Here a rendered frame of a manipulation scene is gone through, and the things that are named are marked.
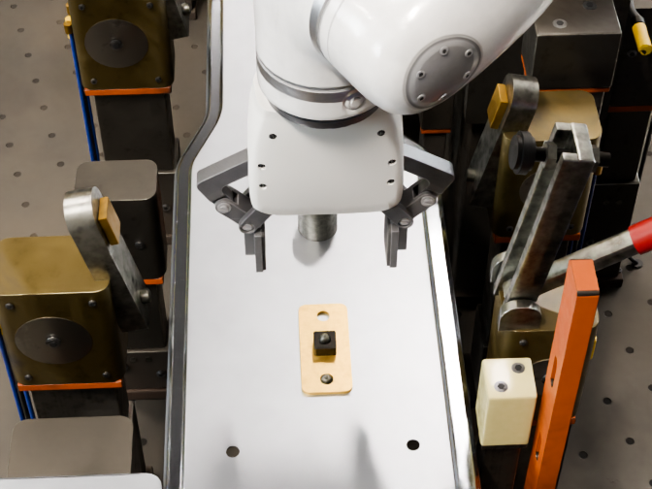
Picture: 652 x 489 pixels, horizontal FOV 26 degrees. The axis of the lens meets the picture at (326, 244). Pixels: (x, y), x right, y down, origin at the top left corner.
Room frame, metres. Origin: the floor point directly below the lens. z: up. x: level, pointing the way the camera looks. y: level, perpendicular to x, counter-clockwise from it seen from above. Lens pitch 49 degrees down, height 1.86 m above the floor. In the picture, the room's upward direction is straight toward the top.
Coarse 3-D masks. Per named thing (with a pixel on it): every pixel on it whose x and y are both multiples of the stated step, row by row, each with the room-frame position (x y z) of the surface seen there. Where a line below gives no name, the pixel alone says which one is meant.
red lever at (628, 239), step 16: (640, 224) 0.66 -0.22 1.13; (608, 240) 0.66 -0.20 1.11; (624, 240) 0.66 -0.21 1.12; (640, 240) 0.65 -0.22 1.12; (576, 256) 0.66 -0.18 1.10; (592, 256) 0.65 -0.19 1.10; (608, 256) 0.65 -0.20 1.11; (624, 256) 0.65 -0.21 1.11; (560, 272) 0.65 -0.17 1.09; (544, 288) 0.65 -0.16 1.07
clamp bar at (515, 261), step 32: (576, 128) 0.67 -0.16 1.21; (512, 160) 0.65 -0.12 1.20; (544, 160) 0.65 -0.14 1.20; (576, 160) 0.64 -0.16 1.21; (608, 160) 0.65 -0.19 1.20; (544, 192) 0.67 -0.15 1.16; (576, 192) 0.64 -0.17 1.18; (544, 224) 0.64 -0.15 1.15; (512, 256) 0.67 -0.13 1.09; (544, 256) 0.64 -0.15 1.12; (512, 288) 0.64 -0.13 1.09
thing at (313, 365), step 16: (320, 304) 0.69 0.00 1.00; (336, 304) 0.69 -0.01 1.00; (304, 320) 0.68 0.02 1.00; (336, 320) 0.68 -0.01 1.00; (304, 336) 0.66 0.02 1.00; (336, 336) 0.66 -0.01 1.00; (304, 352) 0.64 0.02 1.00; (320, 352) 0.64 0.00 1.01; (336, 352) 0.64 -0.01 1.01; (304, 368) 0.63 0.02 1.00; (320, 368) 0.63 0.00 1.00; (336, 368) 0.63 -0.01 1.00; (304, 384) 0.61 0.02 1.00; (320, 384) 0.61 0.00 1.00; (336, 384) 0.61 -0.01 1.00
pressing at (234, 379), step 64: (192, 192) 0.81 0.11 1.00; (192, 256) 0.74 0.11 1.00; (320, 256) 0.74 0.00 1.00; (384, 256) 0.74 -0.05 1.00; (448, 256) 0.74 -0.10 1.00; (192, 320) 0.68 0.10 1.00; (256, 320) 0.68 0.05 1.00; (320, 320) 0.68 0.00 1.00; (384, 320) 0.68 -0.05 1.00; (448, 320) 0.67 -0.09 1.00; (192, 384) 0.62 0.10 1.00; (256, 384) 0.62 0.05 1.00; (384, 384) 0.62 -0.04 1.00; (448, 384) 0.61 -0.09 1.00; (192, 448) 0.56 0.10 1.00; (256, 448) 0.56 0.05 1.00; (320, 448) 0.56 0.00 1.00; (384, 448) 0.56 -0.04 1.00; (448, 448) 0.56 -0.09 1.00
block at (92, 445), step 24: (24, 432) 0.59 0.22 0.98; (48, 432) 0.59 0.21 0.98; (72, 432) 0.59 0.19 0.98; (96, 432) 0.59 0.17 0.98; (120, 432) 0.59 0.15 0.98; (24, 456) 0.57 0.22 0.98; (48, 456) 0.57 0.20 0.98; (72, 456) 0.57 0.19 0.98; (96, 456) 0.57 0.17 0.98; (120, 456) 0.57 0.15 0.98
